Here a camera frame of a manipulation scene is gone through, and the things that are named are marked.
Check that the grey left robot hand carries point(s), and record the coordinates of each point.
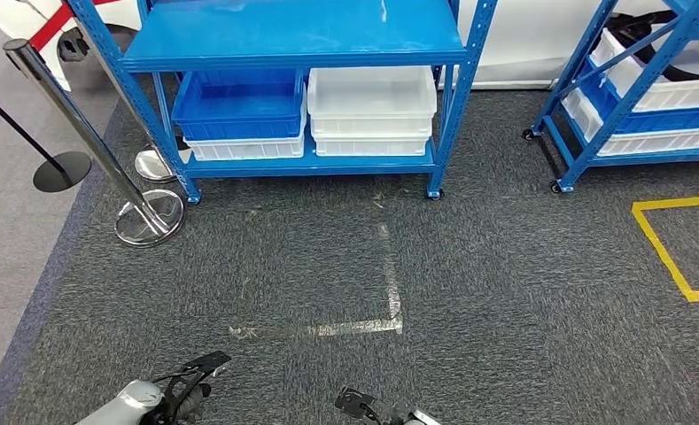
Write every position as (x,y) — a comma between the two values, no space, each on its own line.
(190,402)

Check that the blue shelf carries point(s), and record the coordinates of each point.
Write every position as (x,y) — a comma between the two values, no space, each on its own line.
(584,146)
(296,35)

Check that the long white floor tape strip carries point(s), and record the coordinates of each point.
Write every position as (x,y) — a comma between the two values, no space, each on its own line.
(391,281)

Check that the white plastic crate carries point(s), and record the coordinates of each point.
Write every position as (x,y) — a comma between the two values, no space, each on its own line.
(678,94)
(648,142)
(243,149)

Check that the black pole with round base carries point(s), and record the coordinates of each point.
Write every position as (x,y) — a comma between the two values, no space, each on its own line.
(61,173)

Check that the blue plastic crate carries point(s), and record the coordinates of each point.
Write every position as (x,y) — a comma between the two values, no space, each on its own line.
(237,108)
(666,122)

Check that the white panel with red stripe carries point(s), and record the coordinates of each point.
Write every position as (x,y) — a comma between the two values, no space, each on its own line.
(531,41)

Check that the black right wrist camera bracket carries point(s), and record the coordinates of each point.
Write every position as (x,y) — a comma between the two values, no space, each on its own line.
(355,402)

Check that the chrome stanchion post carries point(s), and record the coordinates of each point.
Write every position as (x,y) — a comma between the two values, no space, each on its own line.
(91,141)
(154,167)

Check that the black plastic frame part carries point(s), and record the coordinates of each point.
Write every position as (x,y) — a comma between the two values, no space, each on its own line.
(678,71)

